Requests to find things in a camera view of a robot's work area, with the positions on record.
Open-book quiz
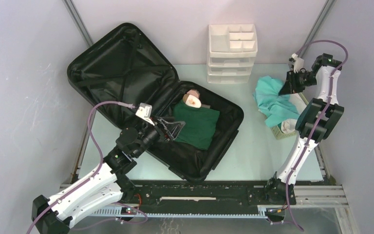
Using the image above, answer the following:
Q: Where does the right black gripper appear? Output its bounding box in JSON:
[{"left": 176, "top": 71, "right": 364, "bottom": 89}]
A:
[{"left": 280, "top": 70, "right": 318, "bottom": 96}]

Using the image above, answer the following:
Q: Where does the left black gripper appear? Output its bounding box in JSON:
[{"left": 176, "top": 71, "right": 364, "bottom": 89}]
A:
[{"left": 133, "top": 114, "right": 185, "bottom": 158}]

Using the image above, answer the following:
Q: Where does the turquoise t-shirt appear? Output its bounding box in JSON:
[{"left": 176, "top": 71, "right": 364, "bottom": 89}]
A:
[{"left": 253, "top": 76, "right": 299, "bottom": 128}]

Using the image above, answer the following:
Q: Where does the white garment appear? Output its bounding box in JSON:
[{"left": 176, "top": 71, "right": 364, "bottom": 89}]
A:
[{"left": 280, "top": 93, "right": 308, "bottom": 134}]

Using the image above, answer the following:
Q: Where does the black ribbed hard-shell suitcase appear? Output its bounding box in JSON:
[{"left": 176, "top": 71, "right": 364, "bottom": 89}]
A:
[{"left": 67, "top": 23, "right": 244, "bottom": 182}]

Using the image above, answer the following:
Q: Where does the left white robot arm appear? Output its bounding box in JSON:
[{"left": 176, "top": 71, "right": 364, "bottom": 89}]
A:
[{"left": 32, "top": 117, "right": 185, "bottom": 234}]

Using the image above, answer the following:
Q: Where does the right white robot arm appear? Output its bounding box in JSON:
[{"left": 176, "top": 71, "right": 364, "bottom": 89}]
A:
[{"left": 263, "top": 53, "right": 344, "bottom": 205}]

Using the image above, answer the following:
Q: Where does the dark green folded garment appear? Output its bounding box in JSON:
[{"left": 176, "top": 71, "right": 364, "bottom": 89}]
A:
[{"left": 173, "top": 101, "right": 220, "bottom": 150}]

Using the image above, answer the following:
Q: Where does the pink brown small box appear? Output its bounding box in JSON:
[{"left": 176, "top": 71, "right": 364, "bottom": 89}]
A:
[{"left": 187, "top": 89, "right": 200, "bottom": 98}]

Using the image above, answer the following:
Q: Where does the white plastic drawer organizer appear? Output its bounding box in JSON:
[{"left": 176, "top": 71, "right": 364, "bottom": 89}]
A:
[{"left": 207, "top": 23, "right": 258, "bottom": 84}]

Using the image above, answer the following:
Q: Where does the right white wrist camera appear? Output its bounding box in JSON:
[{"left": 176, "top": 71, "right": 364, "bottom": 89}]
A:
[{"left": 289, "top": 53, "right": 304, "bottom": 73}]

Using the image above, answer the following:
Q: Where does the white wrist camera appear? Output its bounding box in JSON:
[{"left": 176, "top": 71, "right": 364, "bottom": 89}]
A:
[
  {"left": 135, "top": 103, "right": 155, "bottom": 126},
  {"left": 289, "top": 53, "right": 304, "bottom": 73}
]

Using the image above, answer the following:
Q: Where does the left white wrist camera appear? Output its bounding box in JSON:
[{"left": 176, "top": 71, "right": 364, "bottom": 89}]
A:
[{"left": 135, "top": 103, "right": 155, "bottom": 126}]

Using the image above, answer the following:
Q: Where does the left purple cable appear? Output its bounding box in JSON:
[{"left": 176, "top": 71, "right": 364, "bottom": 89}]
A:
[{"left": 25, "top": 101, "right": 149, "bottom": 234}]

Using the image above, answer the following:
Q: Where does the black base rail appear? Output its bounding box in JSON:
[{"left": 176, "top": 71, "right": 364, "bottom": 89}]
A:
[{"left": 121, "top": 180, "right": 296, "bottom": 216}]

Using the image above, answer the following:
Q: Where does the aluminium frame rail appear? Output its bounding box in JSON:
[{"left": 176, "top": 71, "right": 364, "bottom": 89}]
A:
[{"left": 57, "top": 184, "right": 350, "bottom": 207}]

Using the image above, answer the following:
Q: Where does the grey slotted cable duct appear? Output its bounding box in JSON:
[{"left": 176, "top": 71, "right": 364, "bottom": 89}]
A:
[{"left": 89, "top": 206, "right": 267, "bottom": 219}]

